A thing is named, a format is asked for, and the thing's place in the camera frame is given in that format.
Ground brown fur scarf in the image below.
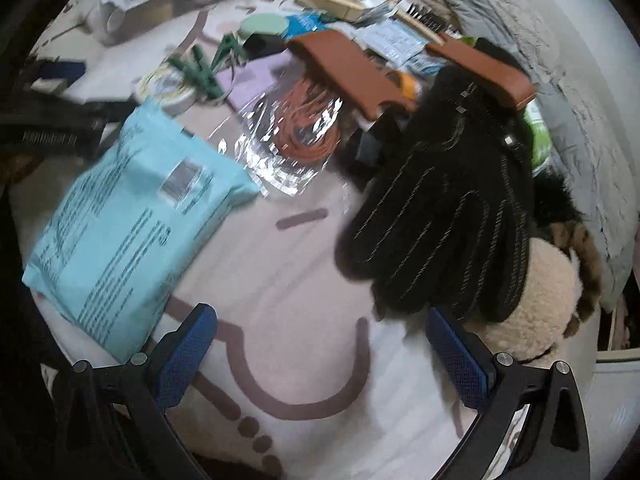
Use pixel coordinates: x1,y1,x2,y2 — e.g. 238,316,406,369
532,170,602,338

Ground brown leather strap piece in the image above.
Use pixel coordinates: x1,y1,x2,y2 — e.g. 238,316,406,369
286,28,419,123

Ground wooden hair brush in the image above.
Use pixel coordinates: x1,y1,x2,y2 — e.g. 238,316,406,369
394,3,450,44

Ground blue snack sachet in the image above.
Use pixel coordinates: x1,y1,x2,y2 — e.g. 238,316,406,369
283,12,326,40

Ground round tape measure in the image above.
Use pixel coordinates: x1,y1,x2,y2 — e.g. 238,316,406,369
134,63,198,117

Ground cream fleece bag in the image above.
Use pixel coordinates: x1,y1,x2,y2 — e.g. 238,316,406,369
463,238,582,368

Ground wooden block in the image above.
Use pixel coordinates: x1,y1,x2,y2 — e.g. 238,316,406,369
295,0,366,23

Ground brown leather strap on glove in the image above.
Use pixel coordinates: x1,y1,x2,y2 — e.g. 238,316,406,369
425,37,537,111

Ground small black box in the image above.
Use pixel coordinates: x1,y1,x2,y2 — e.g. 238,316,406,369
242,34,286,61

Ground mint green round case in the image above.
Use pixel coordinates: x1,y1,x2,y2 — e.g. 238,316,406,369
238,13,288,39

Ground lilac paper sheet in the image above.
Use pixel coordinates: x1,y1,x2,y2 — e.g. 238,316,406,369
216,51,293,112

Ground green dotted white packet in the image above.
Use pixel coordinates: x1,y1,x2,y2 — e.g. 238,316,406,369
459,36,552,177

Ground orange cord in clear bag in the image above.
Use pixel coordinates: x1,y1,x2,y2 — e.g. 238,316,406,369
207,77,352,198

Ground orange tape roll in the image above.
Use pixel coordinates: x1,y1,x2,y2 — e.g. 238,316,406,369
385,70,423,103

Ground green plastic clips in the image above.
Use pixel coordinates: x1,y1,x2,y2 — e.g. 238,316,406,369
167,34,247,102

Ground light blue wipes packet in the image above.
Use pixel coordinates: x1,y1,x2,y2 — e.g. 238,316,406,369
23,102,259,362

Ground black stitched work glove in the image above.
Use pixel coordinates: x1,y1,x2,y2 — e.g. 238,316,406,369
335,63,534,323

